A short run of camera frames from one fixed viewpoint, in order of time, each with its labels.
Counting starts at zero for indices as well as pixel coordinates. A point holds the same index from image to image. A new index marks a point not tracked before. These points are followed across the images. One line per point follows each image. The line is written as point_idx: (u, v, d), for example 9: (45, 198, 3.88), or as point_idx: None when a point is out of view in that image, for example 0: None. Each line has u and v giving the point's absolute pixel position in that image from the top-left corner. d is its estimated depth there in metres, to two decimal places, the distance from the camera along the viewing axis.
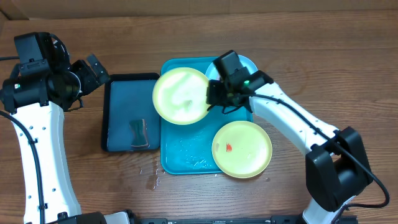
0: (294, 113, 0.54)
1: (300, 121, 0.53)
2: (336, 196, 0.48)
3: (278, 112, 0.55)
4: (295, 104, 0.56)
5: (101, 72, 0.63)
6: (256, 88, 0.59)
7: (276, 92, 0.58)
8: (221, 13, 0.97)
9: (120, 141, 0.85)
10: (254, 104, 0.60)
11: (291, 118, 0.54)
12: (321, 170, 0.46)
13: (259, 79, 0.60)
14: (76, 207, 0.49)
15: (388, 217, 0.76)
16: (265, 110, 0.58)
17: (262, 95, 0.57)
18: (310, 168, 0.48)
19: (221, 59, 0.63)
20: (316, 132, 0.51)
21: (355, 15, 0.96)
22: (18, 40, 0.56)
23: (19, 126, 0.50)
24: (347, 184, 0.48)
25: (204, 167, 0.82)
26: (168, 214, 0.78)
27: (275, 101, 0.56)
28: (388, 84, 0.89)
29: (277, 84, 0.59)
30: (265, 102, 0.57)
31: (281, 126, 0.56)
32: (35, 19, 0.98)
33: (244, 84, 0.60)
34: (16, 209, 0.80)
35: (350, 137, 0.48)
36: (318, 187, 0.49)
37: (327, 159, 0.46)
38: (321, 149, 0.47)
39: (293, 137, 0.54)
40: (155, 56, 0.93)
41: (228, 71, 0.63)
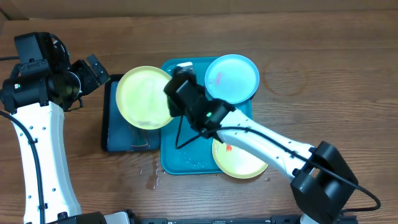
0: (265, 139, 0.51)
1: (274, 147, 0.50)
2: (329, 213, 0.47)
3: (249, 140, 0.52)
4: (262, 127, 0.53)
5: (101, 72, 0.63)
6: (221, 119, 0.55)
7: (240, 119, 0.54)
8: (222, 13, 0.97)
9: (120, 141, 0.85)
10: (222, 136, 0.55)
11: (265, 145, 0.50)
12: (309, 196, 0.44)
13: (221, 108, 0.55)
14: (76, 207, 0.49)
15: (387, 217, 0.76)
16: (235, 140, 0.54)
17: (227, 127, 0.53)
18: (297, 195, 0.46)
19: (176, 93, 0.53)
20: (293, 156, 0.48)
21: (355, 15, 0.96)
22: (18, 40, 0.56)
23: (19, 126, 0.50)
24: (336, 196, 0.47)
25: (203, 167, 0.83)
26: (168, 215, 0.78)
27: (244, 129, 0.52)
28: (388, 85, 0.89)
29: (239, 110, 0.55)
30: (233, 133, 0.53)
31: (255, 154, 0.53)
32: (36, 19, 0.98)
33: (206, 117, 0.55)
34: (16, 209, 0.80)
35: (327, 154, 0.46)
36: (308, 208, 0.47)
37: (312, 181, 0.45)
38: (303, 173, 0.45)
39: (270, 164, 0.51)
40: (155, 56, 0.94)
41: (187, 103, 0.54)
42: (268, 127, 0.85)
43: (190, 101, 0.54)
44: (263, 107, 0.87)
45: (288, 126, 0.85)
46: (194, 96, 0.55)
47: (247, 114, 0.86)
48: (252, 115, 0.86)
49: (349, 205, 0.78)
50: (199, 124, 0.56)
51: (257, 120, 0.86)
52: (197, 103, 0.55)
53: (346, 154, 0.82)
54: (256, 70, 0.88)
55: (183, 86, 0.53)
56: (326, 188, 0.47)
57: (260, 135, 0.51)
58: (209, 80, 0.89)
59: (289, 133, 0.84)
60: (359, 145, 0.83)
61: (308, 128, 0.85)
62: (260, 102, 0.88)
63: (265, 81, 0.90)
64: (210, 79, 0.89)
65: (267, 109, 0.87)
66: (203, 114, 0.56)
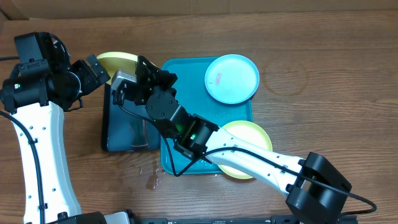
0: (253, 157, 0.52)
1: (263, 163, 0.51)
2: (329, 223, 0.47)
3: (238, 160, 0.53)
4: (249, 144, 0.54)
5: (101, 72, 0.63)
6: (205, 141, 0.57)
7: (226, 138, 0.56)
8: (221, 13, 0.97)
9: (120, 141, 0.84)
10: (211, 158, 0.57)
11: (254, 164, 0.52)
12: (306, 210, 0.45)
13: (204, 129, 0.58)
14: (76, 208, 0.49)
15: (387, 217, 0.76)
16: (224, 161, 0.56)
17: (214, 150, 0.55)
18: (294, 211, 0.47)
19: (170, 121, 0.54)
20: (283, 171, 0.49)
21: (355, 15, 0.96)
22: (18, 40, 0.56)
23: (19, 126, 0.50)
24: (334, 205, 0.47)
25: (204, 167, 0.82)
26: (168, 214, 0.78)
27: (231, 149, 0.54)
28: (388, 84, 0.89)
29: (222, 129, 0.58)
30: (221, 154, 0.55)
31: (247, 172, 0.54)
32: (36, 20, 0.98)
33: (191, 139, 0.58)
34: (16, 209, 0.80)
35: (315, 164, 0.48)
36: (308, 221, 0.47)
37: (306, 195, 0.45)
38: (297, 188, 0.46)
39: (262, 180, 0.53)
40: (154, 56, 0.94)
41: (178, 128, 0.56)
42: (268, 126, 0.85)
43: (181, 123, 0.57)
44: (263, 107, 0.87)
45: (288, 126, 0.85)
46: (184, 119, 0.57)
47: (247, 114, 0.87)
48: (252, 115, 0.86)
49: (349, 206, 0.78)
50: (185, 146, 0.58)
51: (257, 119, 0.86)
52: (183, 124, 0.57)
53: (346, 154, 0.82)
54: (256, 71, 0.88)
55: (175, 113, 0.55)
56: (323, 199, 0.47)
57: (247, 153, 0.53)
58: (209, 79, 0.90)
59: (289, 133, 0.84)
60: (359, 145, 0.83)
61: (308, 128, 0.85)
62: (260, 102, 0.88)
63: (265, 81, 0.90)
64: (210, 79, 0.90)
65: (267, 109, 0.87)
66: (188, 137, 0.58)
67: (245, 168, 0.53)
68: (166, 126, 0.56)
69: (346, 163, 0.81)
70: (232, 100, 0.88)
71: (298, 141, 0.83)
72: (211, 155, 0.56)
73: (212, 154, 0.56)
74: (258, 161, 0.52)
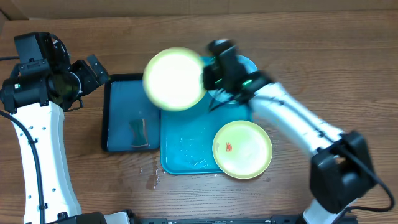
0: (297, 114, 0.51)
1: (303, 122, 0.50)
2: (341, 198, 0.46)
3: (280, 113, 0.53)
4: (298, 104, 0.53)
5: (101, 71, 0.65)
6: (257, 89, 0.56)
7: (278, 93, 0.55)
8: (221, 13, 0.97)
9: (120, 141, 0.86)
10: (257, 105, 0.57)
11: (295, 121, 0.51)
12: (326, 173, 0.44)
13: (259, 79, 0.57)
14: (76, 208, 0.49)
15: (387, 217, 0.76)
16: (265, 111, 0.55)
17: (262, 97, 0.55)
18: (314, 171, 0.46)
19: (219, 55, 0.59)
20: (321, 135, 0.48)
21: (355, 15, 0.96)
22: (18, 40, 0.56)
23: (19, 126, 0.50)
24: (354, 189, 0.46)
25: (204, 167, 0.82)
26: (168, 215, 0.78)
27: (278, 102, 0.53)
28: (388, 85, 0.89)
29: (278, 84, 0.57)
30: (267, 103, 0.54)
31: (283, 127, 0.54)
32: (36, 19, 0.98)
33: (244, 84, 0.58)
34: (16, 209, 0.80)
35: (355, 140, 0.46)
36: (321, 189, 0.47)
37: (332, 163, 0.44)
38: (326, 152, 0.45)
39: (295, 139, 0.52)
40: (154, 56, 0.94)
41: (227, 68, 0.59)
42: (268, 127, 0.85)
43: (231, 67, 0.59)
44: None
45: None
46: (235, 64, 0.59)
47: (247, 114, 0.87)
48: (252, 115, 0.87)
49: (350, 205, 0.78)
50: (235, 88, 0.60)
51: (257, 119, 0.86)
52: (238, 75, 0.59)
53: None
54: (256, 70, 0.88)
55: (226, 51, 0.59)
56: (346, 178, 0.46)
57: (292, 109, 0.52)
58: None
59: None
60: None
61: None
62: None
63: None
64: None
65: None
66: (240, 80, 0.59)
67: (283, 122, 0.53)
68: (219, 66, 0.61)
69: None
70: None
71: None
72: (258, 100, 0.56)
73: (258, 99, 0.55)
74: (300, 120, 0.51)
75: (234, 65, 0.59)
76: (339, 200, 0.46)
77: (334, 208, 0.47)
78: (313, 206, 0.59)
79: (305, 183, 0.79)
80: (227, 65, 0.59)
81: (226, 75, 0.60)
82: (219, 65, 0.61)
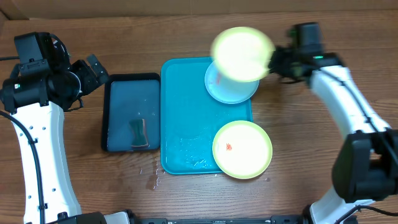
0: (352, 98, 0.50)
1: (355, 106, 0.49)
2: (356, 184, 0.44)
3: (336, 92, 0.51)
4: (357, 91, 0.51)
5: (101, 72, 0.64)
6: (325, 65, 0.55)
7: (342, 76, 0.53)
8: (221, 13, 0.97)
9: (120, 141, 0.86)
10: (316, 79, 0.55)
11: (347, 101, 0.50)
12: (356, 153, 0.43)
13: (333, 60, 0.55)
14: (76, 208, 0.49)
15: (387, 217, 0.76)
16: (323, 86, 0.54)
17: (326, 73, 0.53)
18: (346, 147, 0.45)
19: (301, 26, 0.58)
20: (367, 121, 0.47)
21: (355, 15, 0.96)
22: (18, 40, 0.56)
23: (19, 126, 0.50)
24: (374, 185, 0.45)
25: (204, 167, 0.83)
26: (168, 214, 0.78)
27: (339, 81, 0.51)
28: (388, 85, 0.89)
29: (347, 70, 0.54)
30: (328, 79, 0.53)
31: (333, 105, 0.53)
32: (36, 19, 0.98)
33: (314, 58, 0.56)
34: (16, 209, 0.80)
35: None
36: (342, 172, 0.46)
37: (365, 149, 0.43)
38: (365, 135, 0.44)
39: (341, 118, 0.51)
40: (154, 56, 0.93)
41: (304, 40, 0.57)
42: (268, 127, 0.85)
43: (309, 40, 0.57)
44: (264, 107, 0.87)
45: (289, 126, 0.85)
46: (314, 41, 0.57)
47: (247, 114, 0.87)
48: (252, 115, 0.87)
49: None
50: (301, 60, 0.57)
51: (257, 120, 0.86)
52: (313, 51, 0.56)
53: None
54: None
55: (310, 27, 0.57)
56: (372, 173, 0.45)
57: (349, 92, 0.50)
58: (209, 79, 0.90)
59: (289, 134, 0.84)
60: None
61: (308, 128, 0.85)
62: (260, 102, 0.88)
63: (265, 81, 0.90)
64: (210, 79, 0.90)
65: (267, 109, 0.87)
66: (311, 55, 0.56)
67: (334, 100, 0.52)
68: (296, 40, 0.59)
69: None
70: (232, 99, 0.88)
71: (298, 141, 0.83)
72: (321, 74, 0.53)
73: (322, 73, 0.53)
74: (354, 104, 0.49)
75: (314, 40, 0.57)
76: (354, 189, 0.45)
77: (346, 195, 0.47)
78: (323, 200, 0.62)
79: (305, 183, 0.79)
80: (306, 38, 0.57)
81: (298, 48, 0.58)
82: (296, 38, 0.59)
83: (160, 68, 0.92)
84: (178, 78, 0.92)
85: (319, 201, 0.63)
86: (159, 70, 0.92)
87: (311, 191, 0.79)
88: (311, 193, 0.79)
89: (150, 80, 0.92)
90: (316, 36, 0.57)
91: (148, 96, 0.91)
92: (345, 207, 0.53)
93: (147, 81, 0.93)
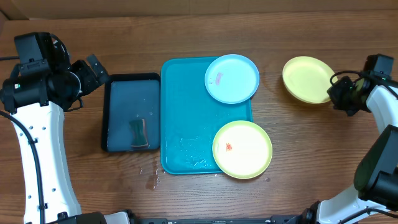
0: None
1: None
2: (379, 173, 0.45)
3: (390, 103, 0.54)
4: None
5: (101, 72, 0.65)
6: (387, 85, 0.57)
7: None
8: (221, 13, 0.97)
9: (120, 141, 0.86)
10: (375, 93, 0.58)
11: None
12: (390, 142, 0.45)
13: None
14: (76, 208, 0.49)
15: (387, 218, 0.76)
16: (378, 98, 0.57)
17: (389, 88, 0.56)
18: (382, 138, 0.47)
19: (377, 55, 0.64)
20: None
21: (355, 15, 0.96)
22: (18, 40, 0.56)
23: (19, 126, 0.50)
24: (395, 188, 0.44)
25: (204, 167, 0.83)
26: (168, 214, 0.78)
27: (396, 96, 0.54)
28: None
29: None
30: (387, 93, 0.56)
31: (382, 113, 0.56)
32: (36, 20, 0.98)
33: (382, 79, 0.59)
34: (16, 209, 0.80)
35: None
36: (367, 165, 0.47)
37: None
38: None
39: (385, 122, 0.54)
40: (154, 56, 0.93)
41: (374, 68, 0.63)
42: (268, 127, 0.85)
43: (377, 68, 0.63)
44: (264, 107, 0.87)
45: (288, 126, 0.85)
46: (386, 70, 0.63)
47: (247, 114, 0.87)
48: (252, 115, 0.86)
49: None
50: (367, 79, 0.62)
51: (257, 120, 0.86)
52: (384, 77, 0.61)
53: (346, 154, 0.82)
54: (255, 70, 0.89)
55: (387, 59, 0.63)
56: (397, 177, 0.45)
57: None
58: (209, 79, 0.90)
59: (289, 134, 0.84)
60: (359, 145, 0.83)
61: (308, 128, 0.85)
62: (260, 102, 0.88)
63: (265, 81, 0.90)
64: (210, 79, 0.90)
65: (267, 109, 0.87)
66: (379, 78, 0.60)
67: (386, 107, 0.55)
68: (370, 65, 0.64)
69: (346, 163, 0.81)
70: (232, 99, 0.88)
71: (298, 141, 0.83)
72: (381, 88, 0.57)
73: (382, 87, 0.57)
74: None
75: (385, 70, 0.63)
76: (375, 183, 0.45)
77: (363, 190, 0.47)
78: (333, 201, 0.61)
79: (305, 184, 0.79)
80: (377, 66, 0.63)
81: (367, 71, 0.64)
82: (369, 65, 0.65)
83: (160, 68, 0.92)
84: (178, 78, 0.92)
85: (332, 200, 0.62)
86: (159, 70, 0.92)
87: (311, 191, 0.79)
88: (311, 193, 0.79)
89: (150, 80, 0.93)
90: (387, 68, 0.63)
91: (148, 96, 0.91)
92: (355, 206, 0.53)
93: (147, 81, 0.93)
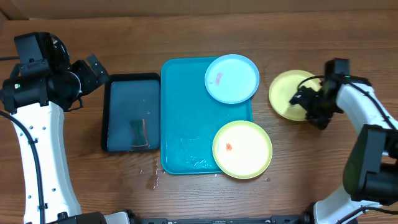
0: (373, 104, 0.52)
1: (374, 109, 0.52)
2: (365, 173, 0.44)
3: (359, 99, 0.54)
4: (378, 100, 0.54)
5: (101, 72, 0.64)
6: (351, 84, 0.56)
7: (367, 89, 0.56)
8: (221, 13, 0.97)
9: (120, 141, 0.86)
10: (342, 93, 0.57)
11: (368, 106, 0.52)
12: (370, 140, 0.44)
13: (360, 81, 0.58)
14: (76, 208, 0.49)
15: (387, 218, 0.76)
16: (345, 95, 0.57)
17: (354, 84, 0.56)
18: (360, 137, 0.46)
19: (334, 60, 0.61)
20: (385, 120, 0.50)
21: (355, 15, 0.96)
22: (18, 40, 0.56)
23: (19, 126, 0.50)
24: (384, 185, 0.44)
25: (204, 167, 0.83)
26: (168, 215, 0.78)
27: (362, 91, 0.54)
28: (388, 85, 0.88)
29: (371, 88, 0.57)
30: (352, 89, 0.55)
31: (354, 112, 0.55)
32: (36, 20, 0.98)
33: (346, 78, 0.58)
34: (16, 209, 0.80)
35: None
36: (355, 167, 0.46)
37: (378, 140, 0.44)
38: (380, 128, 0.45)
39: (358, 119, 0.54)
40: (154, 56, 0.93)
41: (335, 71, 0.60)
42: (268, 127, 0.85)
43: (338, 70, 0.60)
44: (264, 108, 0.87)
45: (288, 126, 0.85)
46: (346, 70, 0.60)
47: (247, 114, 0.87)
48: (252, 115, 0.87)
49: None
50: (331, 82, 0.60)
51: (257, 120, 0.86)
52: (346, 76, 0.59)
53: (346, 154, 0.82)
54: (256, 70, 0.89)
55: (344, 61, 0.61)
56: (385, 173, 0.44)
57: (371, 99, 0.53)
58: (209, 79, 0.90)
59: (289, 134, 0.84)
60: None
61: (308, 128, 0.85)
62: (260, 102, 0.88)
63: (265, 81, 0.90)
64: (210, 79, 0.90)
65: (267, 109, 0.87)
66: (343, 77, 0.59)
67: (356, 103, 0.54)
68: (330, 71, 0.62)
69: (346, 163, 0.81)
70: (232, 99, 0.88)
71: (298, 141, 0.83)
72: (347, 86, 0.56)
73: (349, 86, 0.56)
74: (374, 107, 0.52)
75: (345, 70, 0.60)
76: (364, 185, 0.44)
77: (355, 193, 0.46)
78: (327, 200, 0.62)
79: (304, 183, 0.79)
80: (336, 68, 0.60)
81: (329, 74, 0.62)
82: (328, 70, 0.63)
83: (160, 68, 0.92)
84: (178, 78, 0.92)
85: (326, 200, 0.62)
86: (159, 70, 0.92)
87: (311, 191, 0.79)
88: (311, 193, 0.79)
89: (150, 80, 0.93)
90: (348, 69, 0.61)
91: (148, 96, 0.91)
92: (350, 207, 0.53)
93: (147, 81, 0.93)
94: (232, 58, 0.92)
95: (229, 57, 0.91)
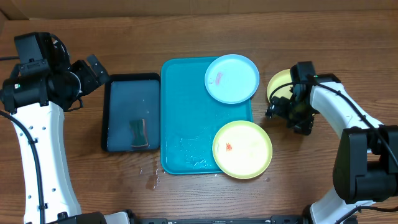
0: (347, 104, 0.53)
1: (349, 109, 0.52)
2: (355, 179, 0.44)
3: (333, 101, 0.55)
4: (351, 98, 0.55)
5: (101, 72, 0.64)
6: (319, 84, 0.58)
7: (338, 88, 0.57)
8: (222, 13, 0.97)
9: (120, 142, 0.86)
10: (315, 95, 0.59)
11: (342, 107, 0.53)
12: (354, 146, 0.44)
13: (328, 78, 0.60)
14: (76, 208, 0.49)
15: (387, 218, 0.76)
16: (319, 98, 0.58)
17: (323, 85, 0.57)
18: (344, 142, 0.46)
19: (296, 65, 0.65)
20: (361, 119, 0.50)
21: (356, 15, 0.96)
22: (18, 40, 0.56)
23: (19, 126, 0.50)
24: (373, 186, 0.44)
25: (204, 167, 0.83)
26: (168, 215, 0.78)
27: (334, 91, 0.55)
28: (388, 85, 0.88)
29: (341, 84, 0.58)
30: (324, 92, 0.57)
31: (331, 114, 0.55)
32: (36, 20, 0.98)
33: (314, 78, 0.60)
34: (16, 209, 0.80)
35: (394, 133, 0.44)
36: (343, 171, 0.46)
37: (360, 144, 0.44)
38: (361, 130, 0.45)
39: (337, 121, 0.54)
40: (154, 56, 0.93)
41: (300, 74, 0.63)
42: (268, 127, 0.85)
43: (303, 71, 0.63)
44: (263, 108, 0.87)
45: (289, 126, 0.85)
46: (310, 69, 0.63)
47: (247, 114, 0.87)
48: (252, 115, 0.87)
49: None
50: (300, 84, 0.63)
51: (257, 120, 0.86)
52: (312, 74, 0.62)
53: None
54: (256, 70, 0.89)
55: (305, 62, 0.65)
56: (372, 174, 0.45)
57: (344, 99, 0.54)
58: (209, 79, 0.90)
59: (289, 134, 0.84)
60: None
61: None
62: (260, 102, 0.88)
63: (265, 81, 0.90)
64: (210, 79, 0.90)
65: (267, 109, 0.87)
66: (310, 77, 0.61)
67: (331, 105, 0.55)
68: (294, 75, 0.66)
69: None
70: (232, 99, 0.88)
71: (298, 141, 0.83)
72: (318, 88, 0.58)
73: (320, 88, 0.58)
74: (348, 107, 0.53)
75: (308, 69, 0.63)
76: (356, 189, 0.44)
77: (348, 197, 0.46)
78: (324, 200, 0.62)
79: (304, 184, 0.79)
80: (300, 71, 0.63)
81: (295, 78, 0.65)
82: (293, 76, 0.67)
83: (160, 68, 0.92)
84: (178, 78, 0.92)
85: (321, 201, 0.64)
86: (159, 70, 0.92)
87: (311, 191, 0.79)
88: (311, 193, 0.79)
89: (150, 80, 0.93)
90: (311, 69, 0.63)
91: (148, 96, 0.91)
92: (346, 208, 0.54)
93: (147, 81, 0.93)
94: (232, 58, 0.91)
95: (229, 57, 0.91)
